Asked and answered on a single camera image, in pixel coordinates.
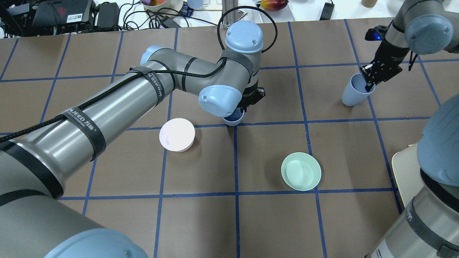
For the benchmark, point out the aluminium frame post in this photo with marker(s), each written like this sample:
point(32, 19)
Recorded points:
point(230, 12)

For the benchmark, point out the metal tray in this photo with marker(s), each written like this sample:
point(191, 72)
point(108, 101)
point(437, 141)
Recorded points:
point(279, 16)

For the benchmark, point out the cream white toaster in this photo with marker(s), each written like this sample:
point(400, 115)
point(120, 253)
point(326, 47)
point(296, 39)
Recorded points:
point(406, 171)

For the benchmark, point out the black power adapter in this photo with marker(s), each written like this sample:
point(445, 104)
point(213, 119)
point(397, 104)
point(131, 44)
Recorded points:
point(327, 11)

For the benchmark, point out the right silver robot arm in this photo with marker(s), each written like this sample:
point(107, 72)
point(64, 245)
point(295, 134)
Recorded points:
point(428, 225)

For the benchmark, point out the cardboard tube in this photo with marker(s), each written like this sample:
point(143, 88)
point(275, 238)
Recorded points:
point(369, 3)

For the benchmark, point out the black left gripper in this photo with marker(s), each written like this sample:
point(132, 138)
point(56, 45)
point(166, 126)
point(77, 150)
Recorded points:
point(253, 96)

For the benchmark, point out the blue cup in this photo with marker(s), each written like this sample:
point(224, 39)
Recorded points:
point(234, 118)
point(354, 92)
point(195, 4)

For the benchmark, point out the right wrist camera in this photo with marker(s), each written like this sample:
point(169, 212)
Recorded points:
point(376, 33)

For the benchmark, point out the small remote control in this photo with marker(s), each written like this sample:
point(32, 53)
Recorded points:
point(241, 14)

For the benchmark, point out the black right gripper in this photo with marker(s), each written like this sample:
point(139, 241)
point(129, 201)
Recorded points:
point(389, 57)

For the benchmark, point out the mint green bowl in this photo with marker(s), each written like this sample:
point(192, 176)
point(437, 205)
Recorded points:
point(300, 171)

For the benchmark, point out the bowl of foam blocks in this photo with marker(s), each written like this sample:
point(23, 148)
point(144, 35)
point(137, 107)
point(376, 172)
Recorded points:
point(164, 7)

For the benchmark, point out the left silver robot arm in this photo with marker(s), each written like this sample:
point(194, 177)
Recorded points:
point(37, 161)

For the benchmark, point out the blue cup on side table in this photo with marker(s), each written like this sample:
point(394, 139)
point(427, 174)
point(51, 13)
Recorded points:
point(195, 4)

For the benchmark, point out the pink bowl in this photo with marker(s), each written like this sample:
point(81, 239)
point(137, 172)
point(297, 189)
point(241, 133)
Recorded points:
point(177, 135)

